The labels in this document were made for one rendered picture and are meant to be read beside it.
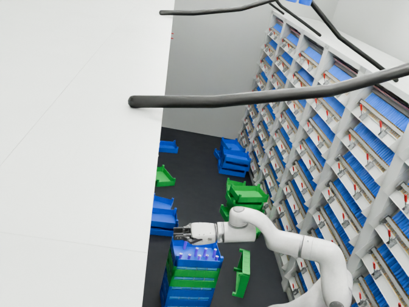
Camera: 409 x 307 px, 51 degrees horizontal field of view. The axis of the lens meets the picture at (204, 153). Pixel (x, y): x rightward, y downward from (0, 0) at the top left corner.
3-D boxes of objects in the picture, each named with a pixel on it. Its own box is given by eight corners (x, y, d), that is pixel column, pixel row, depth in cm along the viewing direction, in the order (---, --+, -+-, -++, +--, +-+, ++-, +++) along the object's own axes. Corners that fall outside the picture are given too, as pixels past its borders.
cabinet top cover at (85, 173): (172, 15, 247) (173, 9, 245) (142, 278, 48) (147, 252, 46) (137, 8, 244) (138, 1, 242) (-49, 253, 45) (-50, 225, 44)
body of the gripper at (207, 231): (218, 247, 175) (191, 248, 175) (216, 232, 184) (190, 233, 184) (219, 232, 172) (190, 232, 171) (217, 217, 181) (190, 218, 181)
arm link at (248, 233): (224, 228, 172) (224, 247, 176) (257, 227, 173) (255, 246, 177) (222, 216, 180) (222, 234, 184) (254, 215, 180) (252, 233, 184)
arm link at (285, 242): (304, 228, 161) (226, 212, 171) (299, 262, 168) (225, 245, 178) (307, 215, 169) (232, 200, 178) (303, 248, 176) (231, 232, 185)
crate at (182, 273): (211, 257, 291) (214, 248, 288) (218, 278, 273) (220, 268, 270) (167, 255, 284) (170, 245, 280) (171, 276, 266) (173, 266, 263)
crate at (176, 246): (214, 248, 288) (216, 238, 285) (220, 268, 270) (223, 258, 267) (170, 245, 280) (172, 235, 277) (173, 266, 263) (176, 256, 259)
